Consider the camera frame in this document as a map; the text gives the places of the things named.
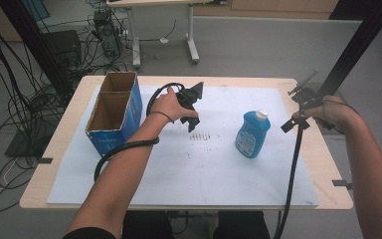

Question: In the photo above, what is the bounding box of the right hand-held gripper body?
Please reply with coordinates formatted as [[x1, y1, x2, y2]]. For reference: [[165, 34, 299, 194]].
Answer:
[[287, 69, 326, 111]]

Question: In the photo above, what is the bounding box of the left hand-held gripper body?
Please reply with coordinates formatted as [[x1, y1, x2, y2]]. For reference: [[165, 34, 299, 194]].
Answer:
[[175, 81, 205, 114]]

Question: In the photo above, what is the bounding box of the blue bottle with white cap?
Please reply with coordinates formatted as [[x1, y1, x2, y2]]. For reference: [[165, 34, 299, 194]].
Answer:
[[234, 109, 272, 159]]

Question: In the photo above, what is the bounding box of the blue cardboard box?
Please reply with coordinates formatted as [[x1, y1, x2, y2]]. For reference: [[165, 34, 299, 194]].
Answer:
[[85, 71, 143, 157]]

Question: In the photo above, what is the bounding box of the person's right hand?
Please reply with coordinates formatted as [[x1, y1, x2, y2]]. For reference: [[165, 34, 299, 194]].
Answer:
[[291, 95, 361, 134]]

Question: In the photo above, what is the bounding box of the person's left hand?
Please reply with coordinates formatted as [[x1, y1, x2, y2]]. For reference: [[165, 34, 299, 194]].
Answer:
[[148, 87, 200, 124]]

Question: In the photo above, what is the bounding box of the black wrist band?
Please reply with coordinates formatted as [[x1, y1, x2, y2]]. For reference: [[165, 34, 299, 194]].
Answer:
[[148, 111, 175, 124]]

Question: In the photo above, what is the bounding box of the white table mat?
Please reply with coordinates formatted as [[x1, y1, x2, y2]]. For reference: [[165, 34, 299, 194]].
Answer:
[[46, 84, 319, 208]]

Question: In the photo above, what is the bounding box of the white background desk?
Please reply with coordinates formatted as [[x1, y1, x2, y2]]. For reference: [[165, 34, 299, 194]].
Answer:
[[106, 0, 228, 70]]

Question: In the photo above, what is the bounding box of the light wooden cabinet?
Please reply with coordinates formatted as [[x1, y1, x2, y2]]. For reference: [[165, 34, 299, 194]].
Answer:
[[193, 0, 340, 20]]

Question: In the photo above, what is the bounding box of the person's left leg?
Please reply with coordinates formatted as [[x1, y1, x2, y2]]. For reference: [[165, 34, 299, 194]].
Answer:
[[122, 210, 175, 239]]

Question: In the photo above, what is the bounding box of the person's leg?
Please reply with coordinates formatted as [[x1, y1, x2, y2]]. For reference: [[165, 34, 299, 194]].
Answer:
[[122, 210, 175, 239], [213, 210, 272, 239]]

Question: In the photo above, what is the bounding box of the person's right leg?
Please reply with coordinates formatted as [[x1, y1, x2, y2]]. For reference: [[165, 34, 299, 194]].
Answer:
[[213, 210, 272, 239]]

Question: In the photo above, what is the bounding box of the black box on floor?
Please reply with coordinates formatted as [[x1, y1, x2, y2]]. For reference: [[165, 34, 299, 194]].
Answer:
[[43, 29, 83, 68]]

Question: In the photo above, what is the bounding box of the black sleeve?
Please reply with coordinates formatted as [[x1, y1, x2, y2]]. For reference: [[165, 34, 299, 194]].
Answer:
[[62, 226, 117, 239]]

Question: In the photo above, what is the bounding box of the teal board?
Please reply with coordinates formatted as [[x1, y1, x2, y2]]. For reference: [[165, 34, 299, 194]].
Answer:
[[21, 0, 51, 22]]

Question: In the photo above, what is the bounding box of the thin black wrist cord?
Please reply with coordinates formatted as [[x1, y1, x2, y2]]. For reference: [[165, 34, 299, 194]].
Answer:
[[321, 98, 361, 118]]

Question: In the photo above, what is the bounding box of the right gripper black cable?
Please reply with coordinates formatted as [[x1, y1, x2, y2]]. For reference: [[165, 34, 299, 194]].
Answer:
[[273, 122, 305, 239]]

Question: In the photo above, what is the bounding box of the left gripper black corrugated cable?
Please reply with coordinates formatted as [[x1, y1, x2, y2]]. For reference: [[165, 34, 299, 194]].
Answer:
[[94, 82, 185, 183]]

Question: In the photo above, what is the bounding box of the black metal stand post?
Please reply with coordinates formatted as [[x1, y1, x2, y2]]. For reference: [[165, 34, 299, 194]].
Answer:
[[317, 0, 382, 98]]

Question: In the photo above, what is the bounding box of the bundle of black floor cables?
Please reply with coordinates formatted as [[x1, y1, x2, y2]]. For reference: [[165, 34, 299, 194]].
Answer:
[[0, 0, 137, 215]]

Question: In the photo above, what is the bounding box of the black floor base plate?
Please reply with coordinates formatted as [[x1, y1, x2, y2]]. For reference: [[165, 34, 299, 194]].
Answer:
[[4, 129, 45, 159]]

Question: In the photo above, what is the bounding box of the dark stand post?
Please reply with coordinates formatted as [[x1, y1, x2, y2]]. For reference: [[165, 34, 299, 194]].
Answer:
[[0, 0, 68, 98]]

